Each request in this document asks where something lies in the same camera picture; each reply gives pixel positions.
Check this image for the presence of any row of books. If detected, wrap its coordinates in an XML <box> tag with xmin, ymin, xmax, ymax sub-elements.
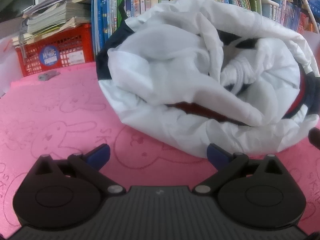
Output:
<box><xmin>91</xmin><ymin>0</ymin><xmax>313</xmax><ymax>55</ymax></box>

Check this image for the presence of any black strap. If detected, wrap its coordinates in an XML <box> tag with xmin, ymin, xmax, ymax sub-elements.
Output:
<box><xmin>119</xmin><ymin>0</ymin><xmax>135</xmax><ymax>20</ymax></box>

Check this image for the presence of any stack of magazines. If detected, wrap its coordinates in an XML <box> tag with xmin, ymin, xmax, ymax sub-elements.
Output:
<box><xmin>12</xmin><ymin>0</ymin><xmax>92</xmax><ymax>48</ymax></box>

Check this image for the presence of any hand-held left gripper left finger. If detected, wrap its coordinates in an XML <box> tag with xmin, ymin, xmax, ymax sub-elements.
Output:
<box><xmin>34</xmin><ymin>144</ymin><xmax>126</xmax><ymax>196</ymax></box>

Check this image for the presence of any white pipe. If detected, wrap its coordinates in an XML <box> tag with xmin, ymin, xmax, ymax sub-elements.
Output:
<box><xmin>301</xmin><ymin>0</ymin><xmax>320</xmax><ymax>34</ymax></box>

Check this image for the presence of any white plastic box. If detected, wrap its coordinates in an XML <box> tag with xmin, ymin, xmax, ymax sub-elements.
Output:
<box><xmin>0</xmin><ymin>21</ymin><xmax>24</xmax><ymax>98</ymax></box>

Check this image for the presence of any white and navy shirt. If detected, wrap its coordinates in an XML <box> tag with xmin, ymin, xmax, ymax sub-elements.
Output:
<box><xmin>96</xmin><ymin>0</ymin><xmax>320</xmax><ymax>159</ymax></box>

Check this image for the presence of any red crate with round label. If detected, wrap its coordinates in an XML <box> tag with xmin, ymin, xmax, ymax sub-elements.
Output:
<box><xmin>15</xmin><ymin>22</ymin><xmax>95</xmax><ymax>78</ymax></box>

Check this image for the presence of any small grey object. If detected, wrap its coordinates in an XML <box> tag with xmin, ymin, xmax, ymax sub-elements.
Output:
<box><xmin>38</xmin><ymin>71</ymin><xmax>60</xmax><ymax>82</ymax></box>

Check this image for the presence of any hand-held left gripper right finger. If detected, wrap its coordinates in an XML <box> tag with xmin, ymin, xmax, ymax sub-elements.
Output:
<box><xmin>194</xmin><ymin>144</ymin><xmax>285</xmax><ymax>196</ymax></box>

